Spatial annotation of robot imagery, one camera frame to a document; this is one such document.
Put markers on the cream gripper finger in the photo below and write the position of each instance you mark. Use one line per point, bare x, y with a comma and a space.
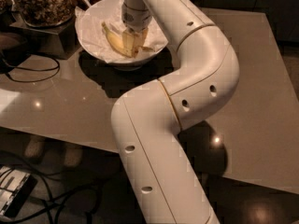
140, 37
128, 40

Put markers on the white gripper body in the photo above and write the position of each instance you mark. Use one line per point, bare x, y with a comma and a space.
135, 19

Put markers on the yellow banana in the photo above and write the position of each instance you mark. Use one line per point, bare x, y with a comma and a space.
115, 41

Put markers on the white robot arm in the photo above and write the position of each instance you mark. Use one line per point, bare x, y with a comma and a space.
146, 120

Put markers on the white bowl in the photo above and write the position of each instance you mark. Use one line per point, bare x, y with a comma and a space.
124, 62

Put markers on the white paper liner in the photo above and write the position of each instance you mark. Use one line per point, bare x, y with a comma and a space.
90, 34

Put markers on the dark square stand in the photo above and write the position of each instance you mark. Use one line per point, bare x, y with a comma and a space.
59, 42

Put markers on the glass jar of nuts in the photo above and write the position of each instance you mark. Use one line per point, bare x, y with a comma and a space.
45, 13

